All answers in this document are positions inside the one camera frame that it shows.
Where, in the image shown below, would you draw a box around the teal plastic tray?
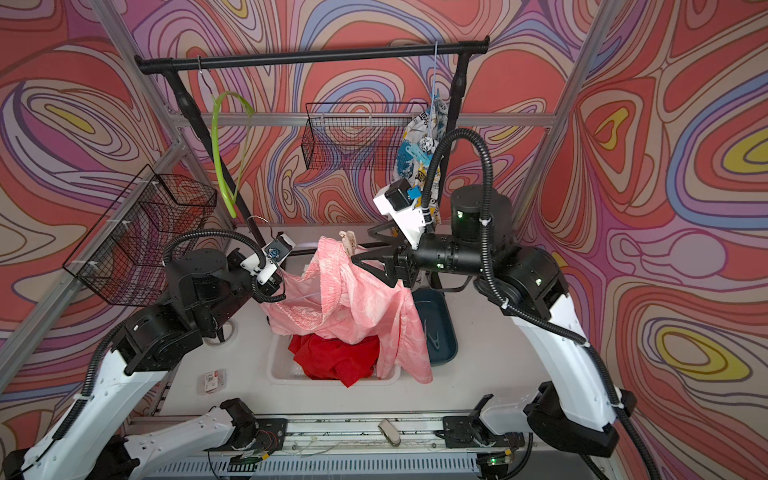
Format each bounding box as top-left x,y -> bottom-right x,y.
412,288 -> 458,366

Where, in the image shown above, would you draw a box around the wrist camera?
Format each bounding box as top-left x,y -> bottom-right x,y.
373,179 -> 434,250
240,233 -> 296,285

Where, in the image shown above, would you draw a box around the teal grey clothespin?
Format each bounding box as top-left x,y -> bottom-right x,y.
425,329 -> 443,351

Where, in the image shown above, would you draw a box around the pink tie-dye shorts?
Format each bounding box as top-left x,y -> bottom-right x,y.
261,237 -> 433,384

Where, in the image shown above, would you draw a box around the black wire basket rear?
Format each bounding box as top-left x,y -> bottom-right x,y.
301,100 -> 428,171

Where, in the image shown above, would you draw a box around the beige clothespin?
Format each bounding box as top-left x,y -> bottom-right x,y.
339,230 -> 358,256

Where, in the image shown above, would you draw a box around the black clothes rack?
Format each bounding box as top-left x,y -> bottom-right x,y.
133,34 -> 491,251

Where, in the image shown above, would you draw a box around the white perforated plastic basket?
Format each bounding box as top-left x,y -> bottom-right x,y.
267,335 -> 402,387

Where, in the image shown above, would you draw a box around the light blue hanger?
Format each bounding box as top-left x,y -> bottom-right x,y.
430,41 -> 440,118

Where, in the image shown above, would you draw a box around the green hanger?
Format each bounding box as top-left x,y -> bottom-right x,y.
196,55 -> 256,220

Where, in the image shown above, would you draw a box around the white pedal on rail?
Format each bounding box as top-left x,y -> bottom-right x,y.
378,419 -> 402,448

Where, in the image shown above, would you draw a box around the paperclip box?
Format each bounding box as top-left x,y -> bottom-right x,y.
200,369 -> 228,394

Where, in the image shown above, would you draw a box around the white printed graphic shorts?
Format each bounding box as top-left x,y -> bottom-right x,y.
393,92 -> 448,205

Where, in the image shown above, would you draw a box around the red shorts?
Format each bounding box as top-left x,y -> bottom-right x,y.
288,334 -> 380,387

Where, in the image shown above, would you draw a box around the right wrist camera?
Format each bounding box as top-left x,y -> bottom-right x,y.
373,179 -> 434,250

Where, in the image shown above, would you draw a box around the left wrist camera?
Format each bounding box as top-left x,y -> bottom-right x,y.
240,233 -> 296,285

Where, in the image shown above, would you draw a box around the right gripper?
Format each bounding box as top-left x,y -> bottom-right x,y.
352,220 -> 489,290

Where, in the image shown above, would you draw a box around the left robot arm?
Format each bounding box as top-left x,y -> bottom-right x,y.
2,229 -> 294,479

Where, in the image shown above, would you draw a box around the black wire basket left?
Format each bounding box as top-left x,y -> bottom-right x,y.
62,165 -> 217,307

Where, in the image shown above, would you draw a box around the black wire basket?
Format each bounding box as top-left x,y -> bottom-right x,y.
62,165 -> 217,307
301,100 -> 428,171

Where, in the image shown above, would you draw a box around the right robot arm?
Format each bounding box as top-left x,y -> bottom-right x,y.
352,128 -> 660,479

